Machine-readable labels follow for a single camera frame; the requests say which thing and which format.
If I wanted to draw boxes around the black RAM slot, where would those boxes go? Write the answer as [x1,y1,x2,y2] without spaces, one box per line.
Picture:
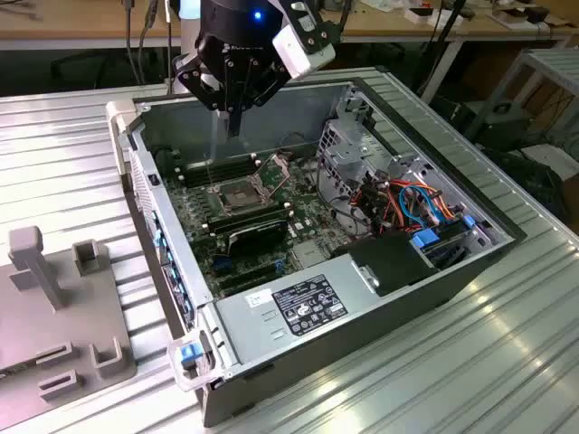
[179,156,256,175]
[211,210,290,233]
[183,167,262,187]
[206,202,284,226]
[181,162,259,181]
[209,206,288,230]
[214,214,294,237]
[177,152,253,169]

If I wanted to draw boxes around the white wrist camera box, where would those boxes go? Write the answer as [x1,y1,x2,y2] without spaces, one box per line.
[271,24,337,81]

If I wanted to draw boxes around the silver chipset heatsink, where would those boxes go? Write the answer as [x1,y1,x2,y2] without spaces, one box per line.
[291,241,330,267]

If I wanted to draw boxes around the metal slat side table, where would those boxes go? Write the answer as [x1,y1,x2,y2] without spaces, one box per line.
[465,47,579,142]

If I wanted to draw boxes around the black case fan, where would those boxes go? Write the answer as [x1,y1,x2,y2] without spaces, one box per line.
[150,143,182,174]

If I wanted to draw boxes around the wooden desk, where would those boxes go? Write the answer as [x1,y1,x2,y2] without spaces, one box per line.
[0,0,182,52]
[334,0,576,106]

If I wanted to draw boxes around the brown cardboard box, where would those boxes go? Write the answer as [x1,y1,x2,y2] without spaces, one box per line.
[487,5,534,26]

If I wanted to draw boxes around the pale plastic case handle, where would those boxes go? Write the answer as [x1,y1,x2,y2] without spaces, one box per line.
[106,100,138,178]
[166,328,227,392]

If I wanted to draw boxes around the red orange wire bundle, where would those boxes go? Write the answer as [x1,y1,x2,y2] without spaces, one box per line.
[351,178,399,234]

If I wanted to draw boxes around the grey parts rack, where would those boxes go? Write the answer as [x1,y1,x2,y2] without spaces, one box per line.
[0,224,138,424]

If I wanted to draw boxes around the black expansion slot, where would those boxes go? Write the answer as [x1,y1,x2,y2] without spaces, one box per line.
[219,269,278,296]
[212,259,278,282]

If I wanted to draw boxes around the black plastic shroud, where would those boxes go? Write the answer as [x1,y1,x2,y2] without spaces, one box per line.
[328,231,441,298]

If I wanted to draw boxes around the silver drive cage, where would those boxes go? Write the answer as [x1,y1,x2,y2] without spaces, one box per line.
[316,80,394,183]

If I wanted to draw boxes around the blue wire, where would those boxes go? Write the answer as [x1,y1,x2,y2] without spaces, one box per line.
[397,180,443,227]

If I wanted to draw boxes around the green RAM stick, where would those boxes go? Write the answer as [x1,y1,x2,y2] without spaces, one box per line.
[0,346,67,379]

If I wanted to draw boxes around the thin camera cable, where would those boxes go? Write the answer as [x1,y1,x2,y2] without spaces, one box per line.
[137,0,159,88]

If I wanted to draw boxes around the silver power supply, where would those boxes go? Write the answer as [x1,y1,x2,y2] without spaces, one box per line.
[198,252,381,376]

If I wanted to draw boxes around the green motherboard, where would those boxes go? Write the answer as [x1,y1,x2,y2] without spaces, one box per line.
[160,153,358,302]

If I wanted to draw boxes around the black camera bracket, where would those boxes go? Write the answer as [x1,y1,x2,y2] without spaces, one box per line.
[282,0,341,52]

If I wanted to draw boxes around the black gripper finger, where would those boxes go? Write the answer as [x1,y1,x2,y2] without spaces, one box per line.
[173,53,237,137]
[234,61,291,138]

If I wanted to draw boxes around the camera cable with plug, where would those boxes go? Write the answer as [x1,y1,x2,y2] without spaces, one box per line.
[121,0,138,88]

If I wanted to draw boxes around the black graphics card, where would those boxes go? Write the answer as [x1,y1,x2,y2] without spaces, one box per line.
[223,216,290,259]

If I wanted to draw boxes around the open PC case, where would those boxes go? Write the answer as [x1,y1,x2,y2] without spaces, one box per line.
[120,76,528,429]

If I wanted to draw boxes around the metal socket cover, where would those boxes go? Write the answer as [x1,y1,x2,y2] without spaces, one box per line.
[254,152,294,194]

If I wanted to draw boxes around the CPU socket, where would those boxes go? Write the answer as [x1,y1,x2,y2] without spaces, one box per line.
[207,178,280,218]

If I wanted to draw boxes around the black bag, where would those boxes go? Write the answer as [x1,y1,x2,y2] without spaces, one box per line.
[479,146,570,228]

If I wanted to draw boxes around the blue disk carrier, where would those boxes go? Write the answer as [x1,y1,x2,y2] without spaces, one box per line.
[410,220,481,273]

